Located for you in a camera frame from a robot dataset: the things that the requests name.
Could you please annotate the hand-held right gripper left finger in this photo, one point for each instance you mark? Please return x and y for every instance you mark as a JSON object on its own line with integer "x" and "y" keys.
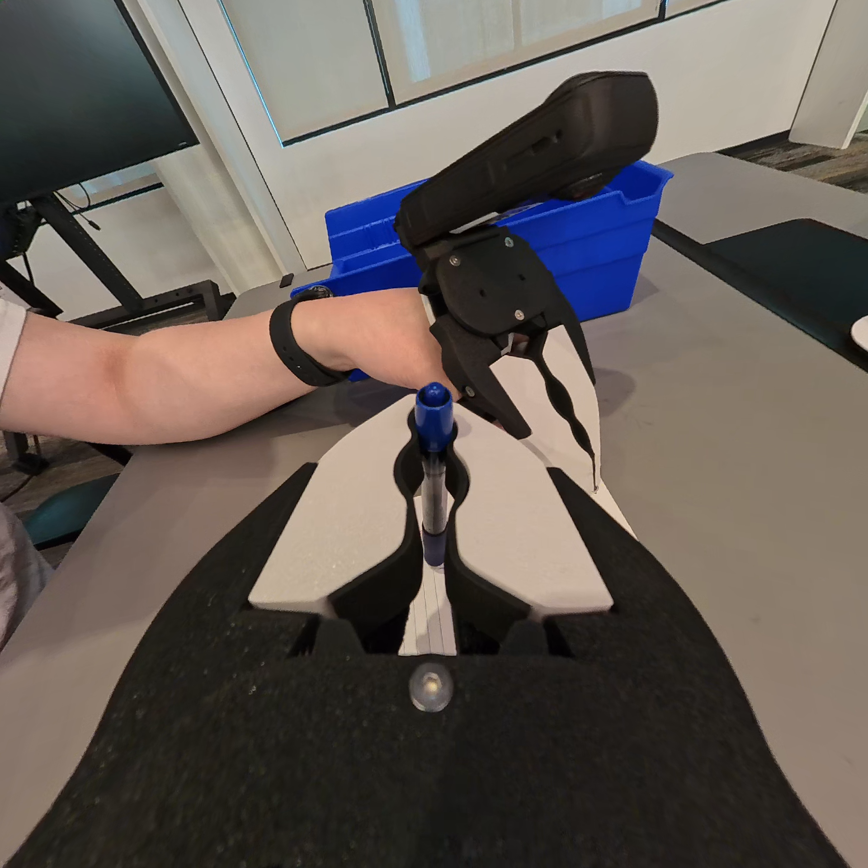
{"x": 325, "y": 536}

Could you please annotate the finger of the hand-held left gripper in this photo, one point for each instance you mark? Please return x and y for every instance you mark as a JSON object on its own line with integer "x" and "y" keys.
{"x": 584, "y": 413}
{"x": 536, "y": 413}

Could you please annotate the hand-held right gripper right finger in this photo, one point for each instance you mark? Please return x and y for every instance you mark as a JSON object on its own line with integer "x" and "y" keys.
{"x": 529, "y": 536}

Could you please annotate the blue capped clear pen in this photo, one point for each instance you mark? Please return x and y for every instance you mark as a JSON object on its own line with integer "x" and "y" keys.
{"x": 434, "y": 420}

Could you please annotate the white lined notepad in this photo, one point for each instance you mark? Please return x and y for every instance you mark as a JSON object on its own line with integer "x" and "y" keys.
{"x": 427, "y": 624}

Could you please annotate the person's left forearm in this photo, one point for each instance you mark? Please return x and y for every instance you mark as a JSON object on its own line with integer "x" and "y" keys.
{"x": 149, "y": 380}

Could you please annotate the person's left hand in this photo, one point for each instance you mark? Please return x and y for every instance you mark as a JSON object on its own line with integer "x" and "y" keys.
{"x": 380, "y": 339}

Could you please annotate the blue plastic bin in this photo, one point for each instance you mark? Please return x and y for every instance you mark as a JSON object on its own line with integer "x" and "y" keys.
{"x": 597, "y": 237}

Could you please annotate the black wrist watch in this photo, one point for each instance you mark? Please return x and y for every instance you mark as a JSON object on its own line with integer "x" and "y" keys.
{"x": 295, "y": 352}

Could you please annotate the dark desk mat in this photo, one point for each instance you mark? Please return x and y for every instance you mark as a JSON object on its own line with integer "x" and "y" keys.
{"x": 780, "y": 271}

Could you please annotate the teal chair seat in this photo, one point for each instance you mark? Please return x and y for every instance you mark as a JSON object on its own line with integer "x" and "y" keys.
{"x": 68, "y": 512}

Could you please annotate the white flat object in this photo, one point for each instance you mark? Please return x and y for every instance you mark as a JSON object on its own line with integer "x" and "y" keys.
{"x": 861, "y": 336}

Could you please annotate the light grey clothing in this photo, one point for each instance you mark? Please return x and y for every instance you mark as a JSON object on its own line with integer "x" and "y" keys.
{"x": 20, "y": 576}

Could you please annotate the white shirt sleeve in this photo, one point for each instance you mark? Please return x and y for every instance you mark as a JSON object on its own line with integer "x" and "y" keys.
{"x": 10, "y": 339}

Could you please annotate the black monitor screen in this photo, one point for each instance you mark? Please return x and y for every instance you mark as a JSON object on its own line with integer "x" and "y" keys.
{"x": 74, "y": 88}

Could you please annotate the black monitor stand frame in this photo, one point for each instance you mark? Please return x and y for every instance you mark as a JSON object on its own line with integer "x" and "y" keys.
{"x": 81, "y": 251}

